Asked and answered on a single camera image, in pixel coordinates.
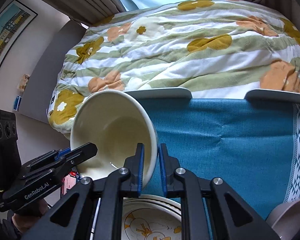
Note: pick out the pink square handled dish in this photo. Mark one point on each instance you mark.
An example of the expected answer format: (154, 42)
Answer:
(285, 220)

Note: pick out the large cream bowl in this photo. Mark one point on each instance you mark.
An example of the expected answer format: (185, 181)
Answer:
(115, 122)

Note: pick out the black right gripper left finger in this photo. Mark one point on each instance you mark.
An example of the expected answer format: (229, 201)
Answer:
(92, 209)

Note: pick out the teal blue tablecloth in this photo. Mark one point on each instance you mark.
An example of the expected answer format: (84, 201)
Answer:
(253, 145)

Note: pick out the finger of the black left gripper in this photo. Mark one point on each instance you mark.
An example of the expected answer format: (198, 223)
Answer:
(57, 159)

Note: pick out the framed wall picture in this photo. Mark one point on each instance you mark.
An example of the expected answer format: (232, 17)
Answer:
(13, 21)

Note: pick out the grey bed frame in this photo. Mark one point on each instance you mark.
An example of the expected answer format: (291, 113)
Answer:
(38, 92)

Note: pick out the left hand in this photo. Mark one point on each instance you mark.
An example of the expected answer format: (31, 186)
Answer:
(25, 222)

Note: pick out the duck pattern cream plate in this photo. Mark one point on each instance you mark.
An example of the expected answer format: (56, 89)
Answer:
(150, 226)

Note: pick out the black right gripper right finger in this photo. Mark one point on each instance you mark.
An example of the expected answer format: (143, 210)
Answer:
(210, 209)

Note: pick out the floral green white duvet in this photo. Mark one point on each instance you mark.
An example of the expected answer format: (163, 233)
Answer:
(213, 48)

